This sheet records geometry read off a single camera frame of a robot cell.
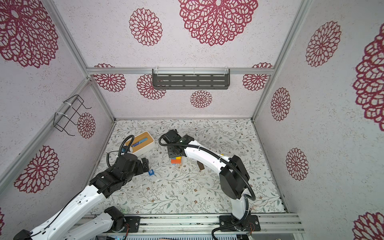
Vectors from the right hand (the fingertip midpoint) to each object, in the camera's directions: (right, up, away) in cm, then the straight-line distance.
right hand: (173, 149), depth 85 cm
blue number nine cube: (-14, -14, +5) cm, 21 cm away
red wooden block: (+1, -8, +8) cm, 11 cm away
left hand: (-16, -7, -7) cm, 19 cm away
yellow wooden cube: (+3, -3, -7) cm, 8 cm away
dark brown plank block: (+16, -11, +9) cm, 22 cm away
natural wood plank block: (+2, -10, +9) cm, 14 cm away
